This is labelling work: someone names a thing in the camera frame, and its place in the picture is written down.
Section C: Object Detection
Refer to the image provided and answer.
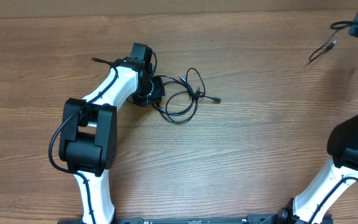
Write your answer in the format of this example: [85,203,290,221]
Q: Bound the black cables bundle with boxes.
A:
[150,67,222,125]

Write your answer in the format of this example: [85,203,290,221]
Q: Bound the separated black usb cable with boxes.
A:
[305,20,358,71]

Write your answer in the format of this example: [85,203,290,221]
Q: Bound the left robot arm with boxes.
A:
[53,43,165,223]

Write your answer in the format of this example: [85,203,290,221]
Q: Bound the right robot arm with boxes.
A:
[261,12,358,223]

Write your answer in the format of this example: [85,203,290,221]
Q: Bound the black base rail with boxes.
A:
[57,213,334,224]

